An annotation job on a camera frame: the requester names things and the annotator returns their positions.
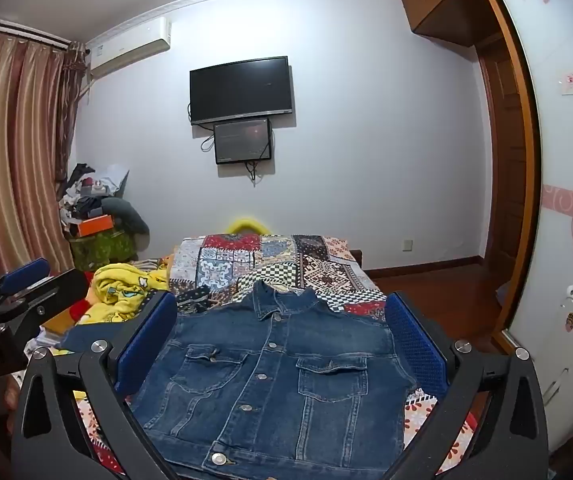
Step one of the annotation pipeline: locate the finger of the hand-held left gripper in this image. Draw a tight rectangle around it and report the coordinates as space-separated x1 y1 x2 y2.
0 267 90 333
0 257 51 313

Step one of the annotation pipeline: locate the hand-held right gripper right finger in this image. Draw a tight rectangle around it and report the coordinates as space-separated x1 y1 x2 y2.
384 291 565 480

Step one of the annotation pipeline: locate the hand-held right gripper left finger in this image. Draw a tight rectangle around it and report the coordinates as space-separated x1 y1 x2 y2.
10 291 180 480

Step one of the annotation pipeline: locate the blue denim jacket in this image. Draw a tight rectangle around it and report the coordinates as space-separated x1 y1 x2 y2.
61 280 420 480

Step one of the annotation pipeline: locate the pile of mixed clothes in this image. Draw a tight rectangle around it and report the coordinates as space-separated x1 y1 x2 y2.
57 162 130 235

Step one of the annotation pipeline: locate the red fluffy cloth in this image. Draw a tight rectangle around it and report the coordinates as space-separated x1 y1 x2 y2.
68 299 93 322

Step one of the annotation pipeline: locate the yellow cartoon blanket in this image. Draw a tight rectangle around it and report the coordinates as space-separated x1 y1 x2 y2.
84 259 171 324

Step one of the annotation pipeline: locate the navy dotted patterned cloth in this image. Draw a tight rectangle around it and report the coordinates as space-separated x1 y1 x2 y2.
175 286 234 315

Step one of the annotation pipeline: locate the green patterned bag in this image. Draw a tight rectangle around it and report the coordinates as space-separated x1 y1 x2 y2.
68 230 138 274

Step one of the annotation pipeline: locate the red floral bed sheet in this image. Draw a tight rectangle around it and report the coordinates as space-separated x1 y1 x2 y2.
74 390 477 478

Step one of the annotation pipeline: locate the brown striped cloth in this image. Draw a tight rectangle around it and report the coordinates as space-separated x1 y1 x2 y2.
133 257 173 272

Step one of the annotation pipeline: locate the orange box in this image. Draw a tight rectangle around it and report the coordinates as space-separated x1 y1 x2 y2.
77 214 116 237

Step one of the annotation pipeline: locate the grey cloth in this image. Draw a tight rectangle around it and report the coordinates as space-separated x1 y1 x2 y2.
495 279 518 312

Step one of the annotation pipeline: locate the grey pillow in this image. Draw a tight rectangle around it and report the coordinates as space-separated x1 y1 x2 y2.
100 197 150 237

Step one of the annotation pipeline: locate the striped red brown curtain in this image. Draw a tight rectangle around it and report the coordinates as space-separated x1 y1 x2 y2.
0 29 90 292

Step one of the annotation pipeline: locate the patchwork printed blanket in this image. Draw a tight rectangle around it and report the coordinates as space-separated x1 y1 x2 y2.
166 232 388 322

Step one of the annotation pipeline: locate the yellow round object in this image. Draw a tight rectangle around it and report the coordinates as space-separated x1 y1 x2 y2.
225 217 268 236

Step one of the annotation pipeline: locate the wooden room door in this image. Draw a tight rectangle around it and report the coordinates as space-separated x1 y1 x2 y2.
475 34 530 322

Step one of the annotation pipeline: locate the white wardrobe door with hearts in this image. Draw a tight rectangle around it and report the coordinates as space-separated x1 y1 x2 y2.
487 0 573 353

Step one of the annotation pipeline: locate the white air conditioner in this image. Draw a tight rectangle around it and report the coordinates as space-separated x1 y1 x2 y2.
87 16 173 80

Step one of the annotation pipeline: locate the wooden overhead cabinet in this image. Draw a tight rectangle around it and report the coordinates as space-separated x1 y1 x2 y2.
399 0 503 49

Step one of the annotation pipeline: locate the small black wall monitor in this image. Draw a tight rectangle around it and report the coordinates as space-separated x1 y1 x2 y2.
213 117 274 166

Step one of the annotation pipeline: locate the black wall television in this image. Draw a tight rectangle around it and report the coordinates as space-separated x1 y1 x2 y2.
189 56 295 125

